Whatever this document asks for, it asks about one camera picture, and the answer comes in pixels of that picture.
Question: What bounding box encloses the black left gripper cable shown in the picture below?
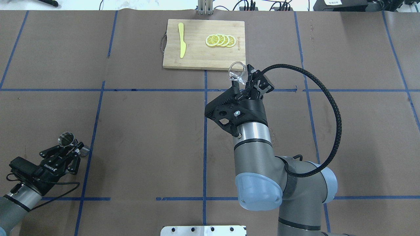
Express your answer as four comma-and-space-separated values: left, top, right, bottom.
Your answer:
6, 173, 80, 211

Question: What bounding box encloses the back lemon slice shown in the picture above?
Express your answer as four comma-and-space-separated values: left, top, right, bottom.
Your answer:
225, 35, 237, 48

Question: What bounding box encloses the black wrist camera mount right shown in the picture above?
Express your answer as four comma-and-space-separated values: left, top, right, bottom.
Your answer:
204, 87, 240, 137

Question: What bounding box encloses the aluminium frame post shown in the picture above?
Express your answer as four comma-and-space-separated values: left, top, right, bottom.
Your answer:
197, 0, 214, 15

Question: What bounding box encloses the black huawei monitor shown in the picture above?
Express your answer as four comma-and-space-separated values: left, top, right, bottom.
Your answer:
313, 0, 369, 12

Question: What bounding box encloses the bamboo cutting board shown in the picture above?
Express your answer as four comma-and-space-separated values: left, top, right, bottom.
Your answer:
162, 19, 246, 70

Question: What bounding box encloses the black tripod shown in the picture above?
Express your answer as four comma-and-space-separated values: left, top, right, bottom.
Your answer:
38, 0, 59, 8

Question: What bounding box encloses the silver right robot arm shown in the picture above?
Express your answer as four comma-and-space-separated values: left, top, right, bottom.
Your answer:
206, 63, 342, 236

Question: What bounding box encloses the black power strip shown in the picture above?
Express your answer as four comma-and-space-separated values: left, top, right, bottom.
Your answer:
238, 5, 294, 11

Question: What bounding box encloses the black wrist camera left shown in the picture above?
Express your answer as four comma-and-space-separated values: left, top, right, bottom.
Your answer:
9, 157, 39, 181

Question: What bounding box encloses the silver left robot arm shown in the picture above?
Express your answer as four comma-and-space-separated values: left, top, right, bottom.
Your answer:
0, 142, 85, 236

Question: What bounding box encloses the yellow plastic knife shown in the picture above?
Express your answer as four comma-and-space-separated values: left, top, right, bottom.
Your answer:
178, 22, 187, 59

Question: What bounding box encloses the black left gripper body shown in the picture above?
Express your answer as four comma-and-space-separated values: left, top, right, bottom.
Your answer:
30, 154, 78, 197

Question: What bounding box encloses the clear glass cup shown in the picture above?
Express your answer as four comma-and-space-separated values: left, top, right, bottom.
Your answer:
228, 61, 248, 85

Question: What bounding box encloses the black corrugated cable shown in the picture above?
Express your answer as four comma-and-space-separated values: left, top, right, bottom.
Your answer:
253, 64, 342, 178

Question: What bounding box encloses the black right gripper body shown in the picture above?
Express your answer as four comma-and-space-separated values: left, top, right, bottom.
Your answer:
230, 88, 268, 127

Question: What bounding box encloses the front lemon slice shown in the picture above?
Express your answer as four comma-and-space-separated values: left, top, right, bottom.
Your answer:
205, 34, 220, 47

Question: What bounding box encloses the steel jigger measuring cup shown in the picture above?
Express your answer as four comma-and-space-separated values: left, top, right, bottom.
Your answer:
57, 132, 90, 157

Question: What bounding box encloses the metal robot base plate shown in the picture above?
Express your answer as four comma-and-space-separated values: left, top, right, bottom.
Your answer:
160, 225, 247, 236

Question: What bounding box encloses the lemon slice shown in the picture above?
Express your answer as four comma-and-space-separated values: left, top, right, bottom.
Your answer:
225, 35, 237, 48
216, 33, 224, 46
220, 35, 230, 47
205, 34, 220, 47

